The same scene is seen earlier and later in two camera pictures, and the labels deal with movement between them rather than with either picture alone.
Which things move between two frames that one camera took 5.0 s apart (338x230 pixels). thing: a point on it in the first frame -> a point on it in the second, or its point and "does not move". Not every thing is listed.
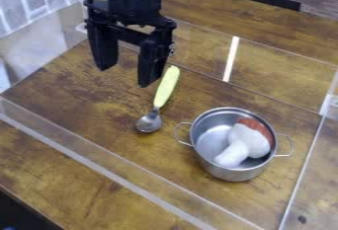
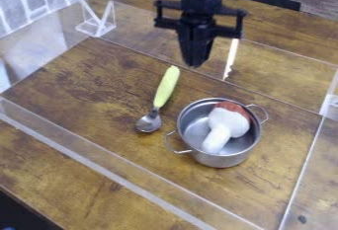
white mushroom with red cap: x=251 y=140 -> x=228 y=121
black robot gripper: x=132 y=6 -> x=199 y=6
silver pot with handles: x=227 y=116 -> x=187 y=138
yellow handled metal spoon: x=151 y=121 does not move
